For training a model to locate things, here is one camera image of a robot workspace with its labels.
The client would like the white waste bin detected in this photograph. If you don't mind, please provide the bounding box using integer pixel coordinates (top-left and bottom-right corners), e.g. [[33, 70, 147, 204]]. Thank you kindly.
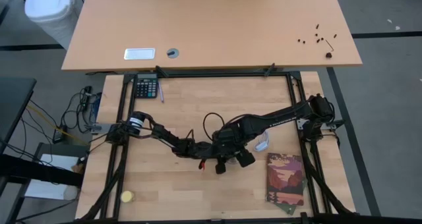
[[24, 0, 80, 50]]

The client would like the black desk calculator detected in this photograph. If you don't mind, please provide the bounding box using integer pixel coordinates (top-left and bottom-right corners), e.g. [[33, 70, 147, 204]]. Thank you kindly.
[[133, 72, 159, 99]]

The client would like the black aluminium table frame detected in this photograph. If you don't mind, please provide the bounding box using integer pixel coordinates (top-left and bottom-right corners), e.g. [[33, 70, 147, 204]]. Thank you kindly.
[[98, 70, 334, 224]]

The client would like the white lamp power cord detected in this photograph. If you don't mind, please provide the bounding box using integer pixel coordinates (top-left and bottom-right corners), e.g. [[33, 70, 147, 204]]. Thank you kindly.
[[253, 130, 270, 152]]

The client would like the silver rectangular desk plate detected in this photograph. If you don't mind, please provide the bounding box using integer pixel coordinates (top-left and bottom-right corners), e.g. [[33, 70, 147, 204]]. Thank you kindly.
[[123, 47, 156, 61]]

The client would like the dark green card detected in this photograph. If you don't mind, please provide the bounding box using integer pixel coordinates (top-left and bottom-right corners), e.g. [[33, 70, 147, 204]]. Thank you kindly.
[[275, 179, 309, 216]]

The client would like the black side table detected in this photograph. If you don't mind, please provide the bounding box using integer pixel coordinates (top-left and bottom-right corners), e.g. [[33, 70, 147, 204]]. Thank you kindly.
[[0, 77, 37, 152]]

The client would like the landscape picture postcard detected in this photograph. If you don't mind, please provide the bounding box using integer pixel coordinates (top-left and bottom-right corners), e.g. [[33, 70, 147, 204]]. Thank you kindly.
[[265, 152, 306, 207]]

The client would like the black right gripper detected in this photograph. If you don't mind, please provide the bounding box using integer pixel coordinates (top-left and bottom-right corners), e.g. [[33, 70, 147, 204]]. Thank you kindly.
[[214, 121, 255, 157]]

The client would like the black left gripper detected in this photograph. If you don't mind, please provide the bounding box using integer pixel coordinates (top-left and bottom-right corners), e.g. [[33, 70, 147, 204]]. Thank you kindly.
[[189, 136, 228, 175]]

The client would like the black power strip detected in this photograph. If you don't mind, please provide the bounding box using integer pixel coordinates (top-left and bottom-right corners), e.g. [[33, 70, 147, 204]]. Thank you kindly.
[[80, 84, 95, 111]]

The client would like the black cable sleeve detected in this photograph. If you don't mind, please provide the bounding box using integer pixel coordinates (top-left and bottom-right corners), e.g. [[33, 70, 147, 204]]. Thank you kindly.
[[305, 157, 359, 217], [78, 164, 128, 221]]

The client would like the yellow tape roll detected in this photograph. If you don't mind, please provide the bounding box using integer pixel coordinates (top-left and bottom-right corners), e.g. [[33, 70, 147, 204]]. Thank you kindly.
[[119, 190, 135, 204]]

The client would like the black looped camera cable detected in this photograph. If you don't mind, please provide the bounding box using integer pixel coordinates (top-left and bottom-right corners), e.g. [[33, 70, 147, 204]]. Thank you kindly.
[[202, 112, 226, 142]]

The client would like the white paper sheet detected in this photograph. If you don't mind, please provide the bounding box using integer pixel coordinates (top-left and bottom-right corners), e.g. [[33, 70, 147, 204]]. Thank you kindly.
[[24, 153, 80, 201]]

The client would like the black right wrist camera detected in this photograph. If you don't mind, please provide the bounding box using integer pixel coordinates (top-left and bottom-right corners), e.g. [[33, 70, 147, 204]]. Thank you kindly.
[[236, 148, 256, 168]]

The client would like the black power adapter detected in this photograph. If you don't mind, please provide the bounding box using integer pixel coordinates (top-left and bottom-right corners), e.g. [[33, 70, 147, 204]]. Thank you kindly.
[[52, 126, 69, 144]]

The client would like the light brown desk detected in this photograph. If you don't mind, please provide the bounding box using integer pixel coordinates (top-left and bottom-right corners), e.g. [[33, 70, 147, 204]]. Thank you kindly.
[[61, 0, 363, 72]]

